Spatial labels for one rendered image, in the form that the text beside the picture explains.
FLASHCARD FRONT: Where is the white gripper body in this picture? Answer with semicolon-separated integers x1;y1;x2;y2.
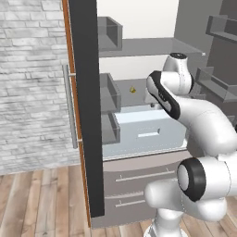
143;88;162;109

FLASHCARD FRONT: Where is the grey glass fridge shelf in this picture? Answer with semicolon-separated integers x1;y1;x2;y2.
98;37;206;59
111;77;165;109

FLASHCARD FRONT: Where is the pale blue fridge drawer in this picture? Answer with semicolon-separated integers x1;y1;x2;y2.
113;104;190;150

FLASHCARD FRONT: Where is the dark grey fridge door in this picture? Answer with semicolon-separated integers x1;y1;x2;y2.
61;0;106;229

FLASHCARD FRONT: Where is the grey fridge body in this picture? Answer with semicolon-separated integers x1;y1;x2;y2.
95;0;237;230

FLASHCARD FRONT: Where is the grey fridge door with bins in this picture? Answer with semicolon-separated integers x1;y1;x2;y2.
194;0;237;133

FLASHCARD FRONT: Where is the grey freezer drawer front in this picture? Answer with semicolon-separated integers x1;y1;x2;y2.
91;193;161;230
102;158;186;199

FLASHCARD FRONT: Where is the grey door bin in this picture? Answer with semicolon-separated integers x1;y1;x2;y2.
99;72;122;113
97;16;124;52
101;112;121;145

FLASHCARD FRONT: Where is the recessed drawer handle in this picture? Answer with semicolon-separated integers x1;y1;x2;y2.
136;127;162;139

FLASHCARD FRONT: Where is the silver freezer drawer handle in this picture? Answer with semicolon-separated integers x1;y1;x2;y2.
115;169;177;183
114;199;146;208

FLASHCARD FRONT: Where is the silver fridge door handle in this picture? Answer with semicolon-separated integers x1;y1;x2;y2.
62;64;83;150

